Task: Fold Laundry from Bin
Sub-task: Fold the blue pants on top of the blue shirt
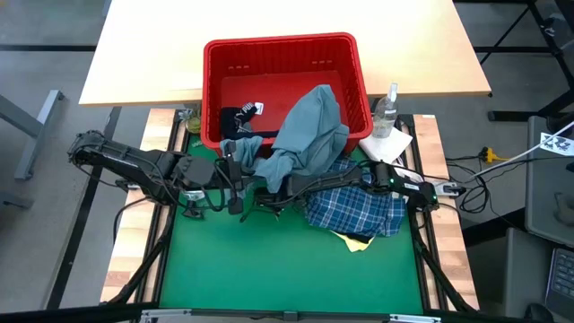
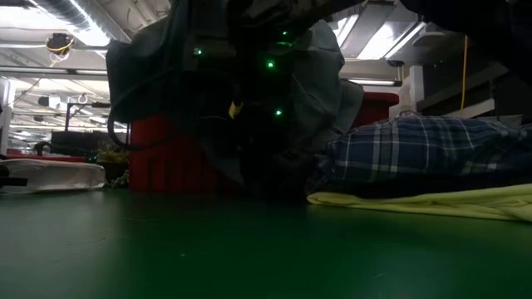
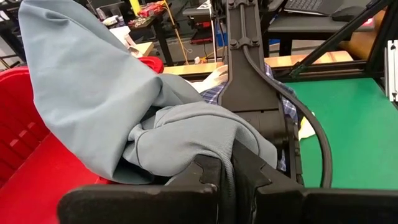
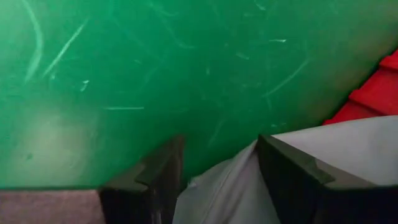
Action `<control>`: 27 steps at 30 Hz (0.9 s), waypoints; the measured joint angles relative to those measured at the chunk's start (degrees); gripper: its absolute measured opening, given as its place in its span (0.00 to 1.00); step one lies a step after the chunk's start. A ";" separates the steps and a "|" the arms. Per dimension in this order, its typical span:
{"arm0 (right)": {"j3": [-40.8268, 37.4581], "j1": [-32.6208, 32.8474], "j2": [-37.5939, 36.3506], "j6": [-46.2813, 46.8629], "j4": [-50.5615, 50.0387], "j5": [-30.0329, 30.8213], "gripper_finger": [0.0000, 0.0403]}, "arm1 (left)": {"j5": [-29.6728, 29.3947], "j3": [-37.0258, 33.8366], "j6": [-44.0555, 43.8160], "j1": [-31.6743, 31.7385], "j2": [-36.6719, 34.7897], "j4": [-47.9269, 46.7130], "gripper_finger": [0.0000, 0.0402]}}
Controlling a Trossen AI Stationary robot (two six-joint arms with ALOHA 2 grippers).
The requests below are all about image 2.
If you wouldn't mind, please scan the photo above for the orange-labelled clear plastic package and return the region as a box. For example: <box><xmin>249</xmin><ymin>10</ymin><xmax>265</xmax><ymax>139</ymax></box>
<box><xmin>0</xmin><ymin>157</ymin><xmax>107</xmax><ymax>194</ymax></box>

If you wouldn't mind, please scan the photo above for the yellow hanging cord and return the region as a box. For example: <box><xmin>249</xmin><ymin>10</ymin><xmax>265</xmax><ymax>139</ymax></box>
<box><xmin>459</xmin><ymin>35</ymin><xmax>470</xmax><ymax>118</ymax></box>

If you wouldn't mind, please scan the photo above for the red plastic laundry bin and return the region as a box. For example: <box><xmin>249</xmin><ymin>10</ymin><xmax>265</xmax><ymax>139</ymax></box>
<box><xmin>128</xmin><ymin>91</ymin><xmax>400</xmax><ymax>194</ymax></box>

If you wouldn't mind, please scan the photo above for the small potted plant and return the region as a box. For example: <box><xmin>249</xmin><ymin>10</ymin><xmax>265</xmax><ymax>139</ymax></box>
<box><xmin>94</xmin><ymin>143</ymin><xmax>133</xmax><ymax>189</ymax></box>

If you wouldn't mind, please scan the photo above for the green table mat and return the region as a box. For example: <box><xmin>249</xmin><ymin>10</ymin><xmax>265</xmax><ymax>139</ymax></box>
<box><xmin>0</xmin><ymin>189</ymin><xmax>532</xmax><ymax>299</ymax></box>

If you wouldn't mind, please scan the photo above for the black ceiling cable reel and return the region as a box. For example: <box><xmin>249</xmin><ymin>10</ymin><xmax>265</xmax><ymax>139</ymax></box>
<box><xmin>45</xmin><ymin>32</ymin><xmax>76</xmax><ymax>55</ymax></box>

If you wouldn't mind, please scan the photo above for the grey-blue garment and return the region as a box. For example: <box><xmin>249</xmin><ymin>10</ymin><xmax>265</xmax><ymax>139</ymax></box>
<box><xmin>106</xmin><ymin>0</ymin><xmax>365</xmax><ymax>188</ymax></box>

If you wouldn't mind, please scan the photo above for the yellow shirt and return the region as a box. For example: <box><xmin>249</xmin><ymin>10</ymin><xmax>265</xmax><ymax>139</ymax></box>
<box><xmin>307</xmin><ymin>182</ymin><xmax>532</xmax><ymax>223</ymax></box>

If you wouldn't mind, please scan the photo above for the blue plaid shirt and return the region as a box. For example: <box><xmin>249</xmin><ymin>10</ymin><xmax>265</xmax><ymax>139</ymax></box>
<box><xmin>305</xmin><ymin>115</ymin><xmax>532</xmax><ymax>196</ymax></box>

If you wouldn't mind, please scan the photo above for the corrugated silver ventilation duct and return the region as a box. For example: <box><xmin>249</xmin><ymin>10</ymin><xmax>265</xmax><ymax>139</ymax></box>
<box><xmin>32</xmin><ymin>0</ymin><xmax>111</xmax><ymax>47</ymax></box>

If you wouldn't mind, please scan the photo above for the dark partition panel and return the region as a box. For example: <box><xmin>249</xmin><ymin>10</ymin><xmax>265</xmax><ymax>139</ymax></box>
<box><xmin>49</xmin><ymin>130</ymin><xmax>128</xmax><ymax>159</ymax></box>

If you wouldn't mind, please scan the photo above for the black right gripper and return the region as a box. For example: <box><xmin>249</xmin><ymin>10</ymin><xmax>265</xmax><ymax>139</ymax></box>
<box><xmin>232</xmin><ymin>74</ymin><xmax>318</xmax><ymax>196</ymax></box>

